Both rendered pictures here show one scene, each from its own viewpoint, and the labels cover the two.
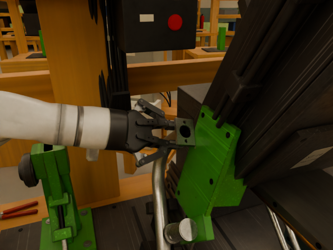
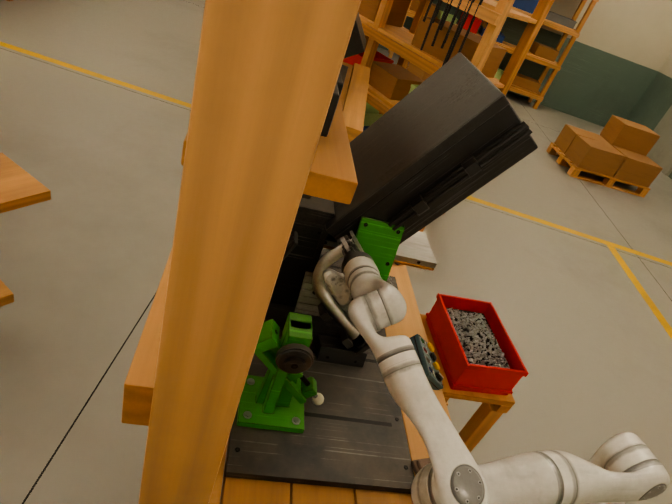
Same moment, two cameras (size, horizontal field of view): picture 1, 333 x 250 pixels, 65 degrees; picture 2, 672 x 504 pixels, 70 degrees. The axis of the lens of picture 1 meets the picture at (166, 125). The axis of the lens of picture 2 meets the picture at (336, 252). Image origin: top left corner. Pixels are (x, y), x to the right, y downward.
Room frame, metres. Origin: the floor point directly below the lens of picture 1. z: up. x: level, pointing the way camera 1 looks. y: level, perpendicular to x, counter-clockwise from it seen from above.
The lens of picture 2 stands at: (0.42, 0.96, 1.84)
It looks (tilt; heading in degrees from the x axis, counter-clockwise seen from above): 34 degrees down; 274
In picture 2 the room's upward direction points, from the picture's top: 21 degrees clockwise
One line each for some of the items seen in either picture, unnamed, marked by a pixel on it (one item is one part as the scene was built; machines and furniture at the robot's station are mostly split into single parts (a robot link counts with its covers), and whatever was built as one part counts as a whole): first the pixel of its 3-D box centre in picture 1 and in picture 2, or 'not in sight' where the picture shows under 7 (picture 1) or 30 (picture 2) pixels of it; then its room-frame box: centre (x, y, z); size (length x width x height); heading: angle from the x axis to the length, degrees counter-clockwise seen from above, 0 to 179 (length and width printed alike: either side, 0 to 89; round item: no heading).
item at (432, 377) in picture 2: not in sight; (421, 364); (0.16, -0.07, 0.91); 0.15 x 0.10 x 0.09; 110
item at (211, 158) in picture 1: (217, 164); (369, 252); (0.42, -0.10, 1.17); 0.13 x 0.12 x 0.20; 110
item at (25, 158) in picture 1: (27, 170); (294, 360); (0.47, 0.30, 1.12); 0.07 x 0.03 x 0.08; 20
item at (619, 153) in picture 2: not in sight; (609, 150); (-2.09, -6.18, 0.37); 1.20 x 0.80 x 0.74; 19
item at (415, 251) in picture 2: (289, 182); (369, 238); (0.43, -0.25, 1.11); 0.39 x 0.16 x 0.03; 20
